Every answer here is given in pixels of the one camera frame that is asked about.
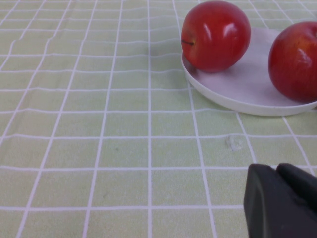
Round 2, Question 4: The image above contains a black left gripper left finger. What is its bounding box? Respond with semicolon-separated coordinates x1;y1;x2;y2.
243;163;317;238

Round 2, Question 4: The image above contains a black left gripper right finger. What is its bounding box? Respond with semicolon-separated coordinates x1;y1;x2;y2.
275;162;317;213

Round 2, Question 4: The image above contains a red apple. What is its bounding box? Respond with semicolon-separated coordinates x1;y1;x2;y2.
267;21;317;104
181;0;252;73

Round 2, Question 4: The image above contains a white plate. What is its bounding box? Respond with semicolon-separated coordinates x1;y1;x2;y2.
181;26;317;117

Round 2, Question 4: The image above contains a green checked tablecloth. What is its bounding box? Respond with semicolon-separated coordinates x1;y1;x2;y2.
0;0;317;238

